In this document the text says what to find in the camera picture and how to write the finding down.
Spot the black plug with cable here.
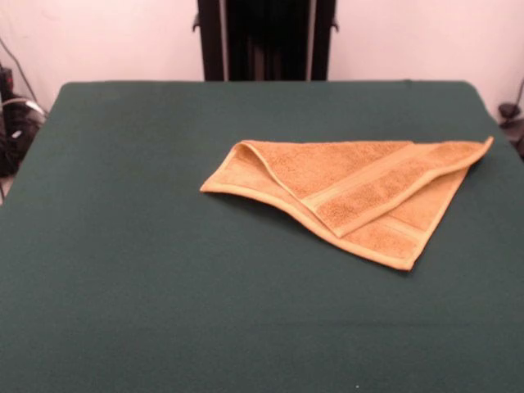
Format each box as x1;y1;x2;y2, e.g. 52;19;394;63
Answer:
497;102;524;161

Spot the dark green table cloth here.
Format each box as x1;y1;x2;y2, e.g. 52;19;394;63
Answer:
0;79;524;393

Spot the tan terry towel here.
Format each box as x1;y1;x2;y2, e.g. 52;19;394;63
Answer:
199;135;495;273

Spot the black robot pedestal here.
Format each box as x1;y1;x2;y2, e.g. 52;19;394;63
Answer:
190;0;341;82

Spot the black equipment bundle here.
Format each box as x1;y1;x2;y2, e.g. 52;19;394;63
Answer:
0;96;47;178

